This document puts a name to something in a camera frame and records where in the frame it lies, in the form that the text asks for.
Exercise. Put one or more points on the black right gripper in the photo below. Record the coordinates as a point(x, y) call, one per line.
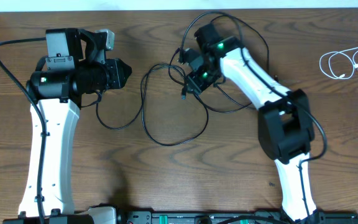
point(196, 85)

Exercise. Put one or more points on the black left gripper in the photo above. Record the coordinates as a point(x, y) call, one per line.
point(119, 76)

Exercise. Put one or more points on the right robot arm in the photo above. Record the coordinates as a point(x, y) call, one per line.
point(285, 129)

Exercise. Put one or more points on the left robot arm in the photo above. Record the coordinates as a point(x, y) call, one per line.
point(75, 65)

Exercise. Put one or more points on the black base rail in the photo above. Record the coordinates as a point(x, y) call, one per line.
point(213, 217)

